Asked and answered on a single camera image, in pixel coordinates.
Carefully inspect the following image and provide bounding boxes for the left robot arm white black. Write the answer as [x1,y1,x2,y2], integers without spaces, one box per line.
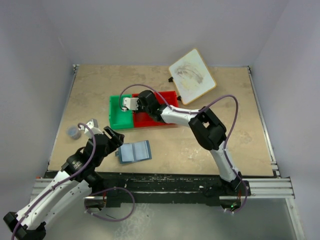
[3,125,125,240]

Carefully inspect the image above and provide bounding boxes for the green plastic bin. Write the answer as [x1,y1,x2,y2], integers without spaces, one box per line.
[109,95,134,130]

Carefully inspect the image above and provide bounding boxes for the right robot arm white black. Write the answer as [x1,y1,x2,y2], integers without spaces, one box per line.
[137,90,242,196]

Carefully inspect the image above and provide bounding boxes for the purple cable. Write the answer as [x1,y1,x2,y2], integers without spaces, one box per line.
[11,122,136,240]
[118,84,249,216]

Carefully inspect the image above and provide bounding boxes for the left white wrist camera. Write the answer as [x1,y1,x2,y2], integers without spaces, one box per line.
[77,118,103,139]

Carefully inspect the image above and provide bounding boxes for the blue card holder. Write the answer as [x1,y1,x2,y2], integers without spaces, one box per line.
[115,140,152,164]

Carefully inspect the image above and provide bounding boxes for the red double plastic bin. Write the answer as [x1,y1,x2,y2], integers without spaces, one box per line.
[132,91,179,128]

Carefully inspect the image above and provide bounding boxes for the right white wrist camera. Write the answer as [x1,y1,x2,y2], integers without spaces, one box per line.
[121,97,139,112]

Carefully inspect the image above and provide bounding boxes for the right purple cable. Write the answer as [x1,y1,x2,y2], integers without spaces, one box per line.
[118,84,249,216]

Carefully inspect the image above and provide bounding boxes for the white board wooden frame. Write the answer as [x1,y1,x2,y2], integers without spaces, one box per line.
[168,48,217,105]

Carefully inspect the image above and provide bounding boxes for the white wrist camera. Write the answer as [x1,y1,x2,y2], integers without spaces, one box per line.
[77,118,103,139]
[121,97,139,112]

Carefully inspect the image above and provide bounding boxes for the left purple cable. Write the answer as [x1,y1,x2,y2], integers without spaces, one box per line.
[11,122,136,240]

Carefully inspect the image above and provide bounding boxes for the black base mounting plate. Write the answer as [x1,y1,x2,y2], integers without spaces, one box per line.
[69,170,251,208]

